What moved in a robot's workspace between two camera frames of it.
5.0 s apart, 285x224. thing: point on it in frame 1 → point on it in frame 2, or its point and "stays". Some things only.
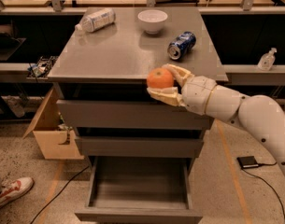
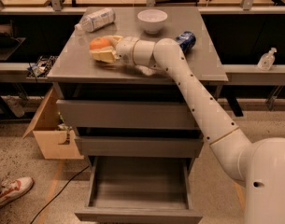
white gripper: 196,93 → 124,49
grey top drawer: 129,115 stays
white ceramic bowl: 152,21 stays
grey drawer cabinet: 103,70 stays
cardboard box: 53,141 stays
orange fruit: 160,78 → 97,43
